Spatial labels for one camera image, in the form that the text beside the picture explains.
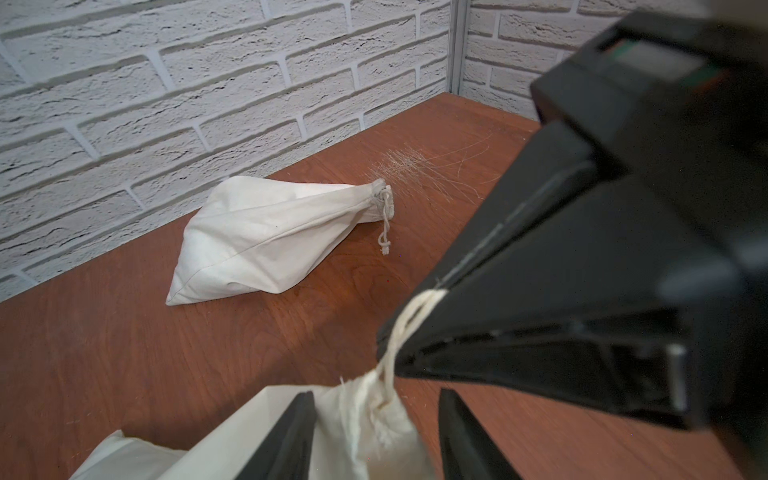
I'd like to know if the cream cloth soil bag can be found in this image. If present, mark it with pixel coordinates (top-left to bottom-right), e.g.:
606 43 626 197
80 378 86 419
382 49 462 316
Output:
166 176 395 306
73 289 447 479

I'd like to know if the right corner aluminium post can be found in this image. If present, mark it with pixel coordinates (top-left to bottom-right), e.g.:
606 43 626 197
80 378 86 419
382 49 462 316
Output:
446 0 471 95

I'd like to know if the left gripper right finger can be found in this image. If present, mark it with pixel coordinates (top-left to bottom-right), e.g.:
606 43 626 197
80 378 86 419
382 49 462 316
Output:
438 388 522 480

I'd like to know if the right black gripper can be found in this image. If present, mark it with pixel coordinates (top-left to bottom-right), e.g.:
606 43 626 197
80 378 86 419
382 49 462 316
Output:
395 5 767 456

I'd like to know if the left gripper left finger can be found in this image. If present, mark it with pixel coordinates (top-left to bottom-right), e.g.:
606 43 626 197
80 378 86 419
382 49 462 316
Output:
235 391 317 480

